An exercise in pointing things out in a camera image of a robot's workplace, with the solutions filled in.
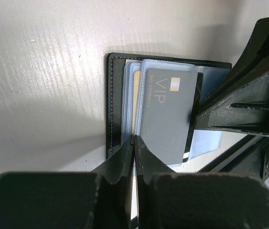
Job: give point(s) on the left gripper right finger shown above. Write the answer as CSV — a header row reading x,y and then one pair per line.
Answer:
x,y
203,200

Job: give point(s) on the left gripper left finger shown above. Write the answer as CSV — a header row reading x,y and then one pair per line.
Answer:
x,y
99,199

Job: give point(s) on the black leather card holder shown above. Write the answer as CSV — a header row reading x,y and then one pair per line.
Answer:
x,y
120,69

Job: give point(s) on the gold card in holder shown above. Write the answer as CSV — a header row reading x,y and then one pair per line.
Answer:
x,y
135,98

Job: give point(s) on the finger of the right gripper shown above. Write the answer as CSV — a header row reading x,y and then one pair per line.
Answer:
x,y
241,108
255,51

